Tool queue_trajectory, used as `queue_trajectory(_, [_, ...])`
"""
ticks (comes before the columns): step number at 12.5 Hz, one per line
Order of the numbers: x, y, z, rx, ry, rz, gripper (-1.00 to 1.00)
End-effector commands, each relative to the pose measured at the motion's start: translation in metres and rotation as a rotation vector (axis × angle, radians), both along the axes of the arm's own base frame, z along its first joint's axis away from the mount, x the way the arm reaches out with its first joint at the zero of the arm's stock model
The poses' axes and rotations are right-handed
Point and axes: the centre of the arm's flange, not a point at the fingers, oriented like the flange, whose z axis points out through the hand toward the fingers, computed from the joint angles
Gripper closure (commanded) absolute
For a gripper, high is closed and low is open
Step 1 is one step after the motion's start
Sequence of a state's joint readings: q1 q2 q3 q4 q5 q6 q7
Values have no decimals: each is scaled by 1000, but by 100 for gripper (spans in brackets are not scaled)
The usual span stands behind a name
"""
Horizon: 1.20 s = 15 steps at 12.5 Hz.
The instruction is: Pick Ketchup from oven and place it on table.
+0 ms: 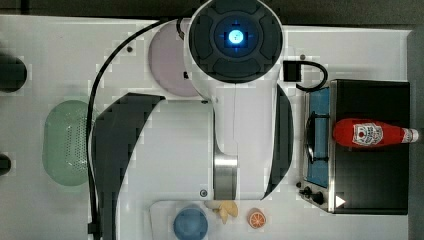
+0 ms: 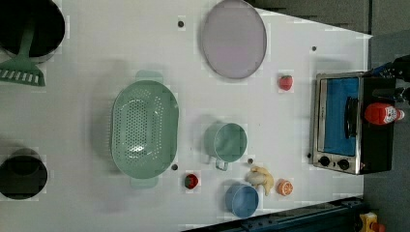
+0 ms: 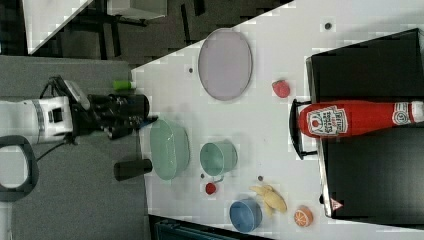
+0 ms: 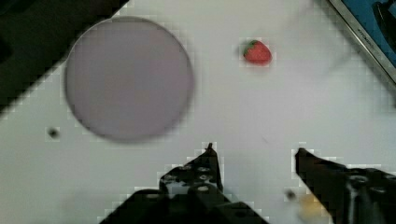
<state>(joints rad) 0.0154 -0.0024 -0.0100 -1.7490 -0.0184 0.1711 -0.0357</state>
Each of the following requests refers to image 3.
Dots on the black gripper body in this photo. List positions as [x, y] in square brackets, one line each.
[116, 115]

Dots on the red felt ketchup bottle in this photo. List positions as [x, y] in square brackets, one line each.
[347, 118]

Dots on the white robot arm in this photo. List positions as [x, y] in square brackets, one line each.
[57, 177]

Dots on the black toaster oven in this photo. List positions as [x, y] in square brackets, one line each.
[376, 177]

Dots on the green marker on table edge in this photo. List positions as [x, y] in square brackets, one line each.
[121, 85]

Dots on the green colander bowl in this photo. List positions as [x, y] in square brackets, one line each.
[170, 151]

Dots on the green mug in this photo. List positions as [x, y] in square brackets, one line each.
[218, 158]

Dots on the grey round plate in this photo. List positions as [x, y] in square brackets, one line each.
[225, 64]

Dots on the white side table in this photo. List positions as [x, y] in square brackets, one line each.
[44, 18]

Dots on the blue cup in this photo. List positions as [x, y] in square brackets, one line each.
[245, 215]

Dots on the red toy strawberry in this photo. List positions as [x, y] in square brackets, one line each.
[281, 88]

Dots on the yellow toy banana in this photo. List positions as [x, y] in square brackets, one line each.
[272, 201]

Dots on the orange slice toy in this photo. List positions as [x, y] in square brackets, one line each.
[303, 216]

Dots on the blue metal frame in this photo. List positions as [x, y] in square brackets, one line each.
[162, 228]

